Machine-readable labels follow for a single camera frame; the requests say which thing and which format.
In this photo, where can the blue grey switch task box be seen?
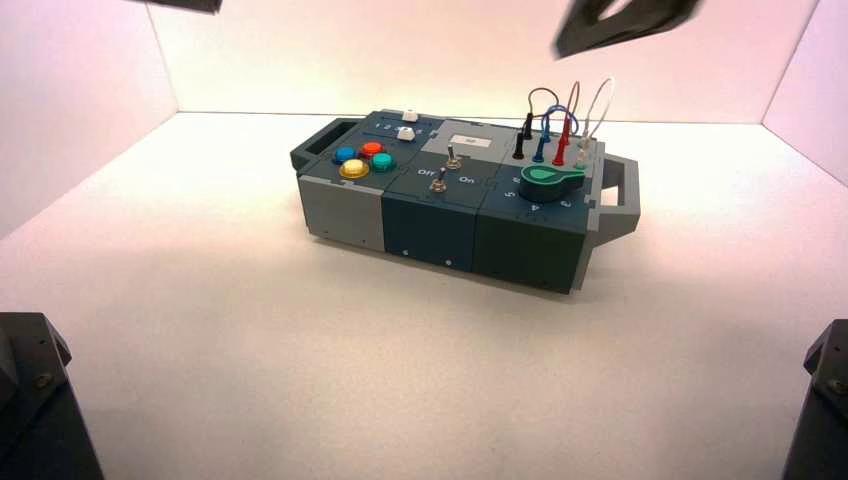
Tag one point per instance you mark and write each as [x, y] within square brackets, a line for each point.
[430, 225]

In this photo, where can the white slider knob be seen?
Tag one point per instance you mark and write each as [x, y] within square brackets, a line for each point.
[410, 115]
[405, 134]

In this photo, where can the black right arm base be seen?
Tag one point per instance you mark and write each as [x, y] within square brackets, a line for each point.
[821, 424]

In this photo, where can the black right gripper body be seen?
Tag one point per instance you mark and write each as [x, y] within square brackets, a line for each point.
[590, 33]

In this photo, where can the small white display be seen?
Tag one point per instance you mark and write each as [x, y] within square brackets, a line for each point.
[470, 140]

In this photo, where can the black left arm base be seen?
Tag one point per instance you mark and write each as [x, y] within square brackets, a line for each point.
[26, 411]

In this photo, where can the green rotary knob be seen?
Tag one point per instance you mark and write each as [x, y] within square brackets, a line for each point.
[546, 183]

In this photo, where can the metal toggle switch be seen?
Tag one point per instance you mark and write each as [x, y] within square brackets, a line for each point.
[452, 159]
[437, 183]

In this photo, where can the yellow push button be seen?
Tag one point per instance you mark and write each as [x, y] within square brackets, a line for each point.
[354, 169]

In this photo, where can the blue push button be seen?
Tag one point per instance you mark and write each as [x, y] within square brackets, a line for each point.
[344, 155]

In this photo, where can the red push button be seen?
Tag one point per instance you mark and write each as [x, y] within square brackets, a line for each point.
[372, 149]

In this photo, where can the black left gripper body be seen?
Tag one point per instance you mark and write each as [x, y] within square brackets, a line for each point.
[189, 4]

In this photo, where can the teal push button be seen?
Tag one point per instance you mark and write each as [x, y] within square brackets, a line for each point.
[382, 162]

